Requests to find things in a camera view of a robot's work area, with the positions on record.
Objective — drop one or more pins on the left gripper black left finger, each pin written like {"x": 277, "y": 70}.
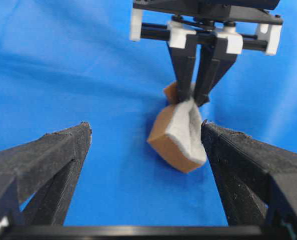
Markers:
{"x": 38, "y": 178}

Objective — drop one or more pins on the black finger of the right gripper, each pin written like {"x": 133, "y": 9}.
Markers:
{"x": 213, "y": 65}
{"x": 183, "y": 62}

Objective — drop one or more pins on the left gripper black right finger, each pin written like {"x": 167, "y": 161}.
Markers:
{"x": 256, "y": 181}

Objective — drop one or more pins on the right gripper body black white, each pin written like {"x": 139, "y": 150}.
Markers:
{"x": 244, "y": 24}

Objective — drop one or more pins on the white and tan sponge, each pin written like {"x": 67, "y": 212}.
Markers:
{"x": 176, "y": 133}

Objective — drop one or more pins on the blue table cloth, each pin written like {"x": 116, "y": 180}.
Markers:
{"x": 63, "y": 62}

